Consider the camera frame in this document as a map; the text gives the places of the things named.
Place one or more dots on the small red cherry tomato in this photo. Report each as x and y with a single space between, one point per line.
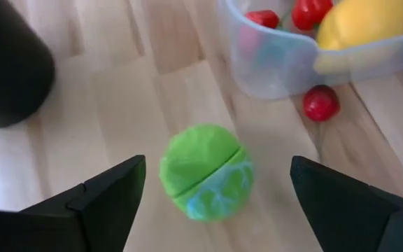
262 19
320 103

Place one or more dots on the green plastic cabbage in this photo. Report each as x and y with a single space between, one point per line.
201 164

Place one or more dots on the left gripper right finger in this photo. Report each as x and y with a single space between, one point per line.
345 217

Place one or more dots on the green plant in black pot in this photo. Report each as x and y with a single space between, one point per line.
9 70

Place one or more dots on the clear plastic tupperware container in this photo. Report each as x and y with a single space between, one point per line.
275 63

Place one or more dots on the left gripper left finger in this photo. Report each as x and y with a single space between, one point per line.
82 224

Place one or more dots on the yellow plastic lemon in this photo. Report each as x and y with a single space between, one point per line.
362 24

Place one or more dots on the red plastic strawberry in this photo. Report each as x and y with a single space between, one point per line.
310 14

